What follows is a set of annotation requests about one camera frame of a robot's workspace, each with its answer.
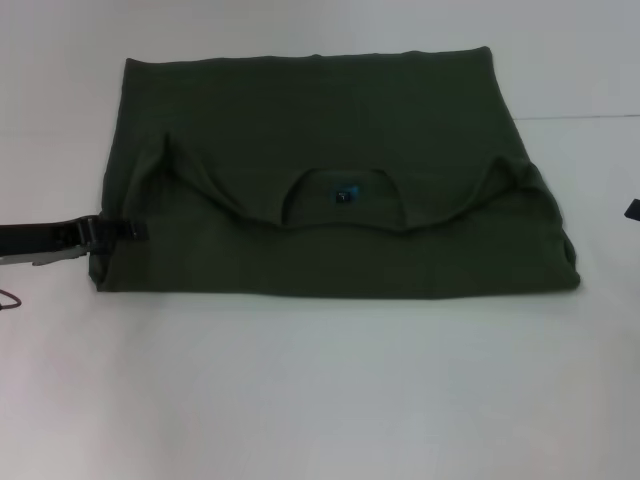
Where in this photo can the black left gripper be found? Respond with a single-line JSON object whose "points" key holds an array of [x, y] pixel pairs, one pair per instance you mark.
{"points": [[45, 237]]}

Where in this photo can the dark green FREE t-shirt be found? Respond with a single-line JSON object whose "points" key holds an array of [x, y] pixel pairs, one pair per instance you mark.
{"points": [[325, 225]]}

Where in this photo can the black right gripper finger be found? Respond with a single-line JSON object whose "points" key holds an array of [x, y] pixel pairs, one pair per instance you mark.
{"points": [[634, 211]]}

